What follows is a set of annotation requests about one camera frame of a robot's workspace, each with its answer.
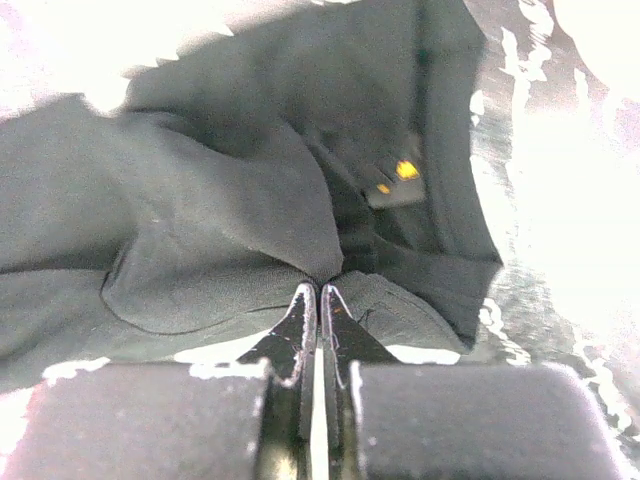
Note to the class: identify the black t shirt flower print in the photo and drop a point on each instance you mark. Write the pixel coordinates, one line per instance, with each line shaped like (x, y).
(329, 146)

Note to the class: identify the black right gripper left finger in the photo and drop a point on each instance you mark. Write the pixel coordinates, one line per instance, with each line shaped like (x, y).
(244, 416)

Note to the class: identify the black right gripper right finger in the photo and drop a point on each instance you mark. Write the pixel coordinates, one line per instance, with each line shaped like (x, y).
(387, 419)

